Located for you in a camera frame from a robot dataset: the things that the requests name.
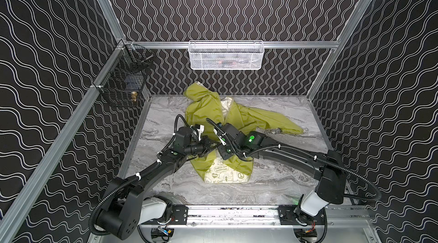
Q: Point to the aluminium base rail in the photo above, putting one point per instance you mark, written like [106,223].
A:
[236,216]

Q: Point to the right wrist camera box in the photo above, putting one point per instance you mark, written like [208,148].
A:
[221,135]

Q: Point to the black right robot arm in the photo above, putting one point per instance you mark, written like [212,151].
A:
[324,168]

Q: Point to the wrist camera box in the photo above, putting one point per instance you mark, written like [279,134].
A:
[221,135]
[199,131]

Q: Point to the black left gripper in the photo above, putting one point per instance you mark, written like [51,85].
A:
[207,145]

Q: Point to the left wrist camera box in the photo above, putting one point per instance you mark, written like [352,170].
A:
[199,131]

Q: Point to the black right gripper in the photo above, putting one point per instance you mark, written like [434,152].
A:
[224,150]

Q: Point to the white wire mesh basket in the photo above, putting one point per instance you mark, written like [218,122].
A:
[226,54]

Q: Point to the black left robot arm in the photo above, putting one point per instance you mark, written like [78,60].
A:
[125,204]

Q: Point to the lime green printed jacket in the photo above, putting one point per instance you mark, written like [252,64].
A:
[208,104]

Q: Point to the black wire basket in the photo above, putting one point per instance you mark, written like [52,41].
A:
[129,73]

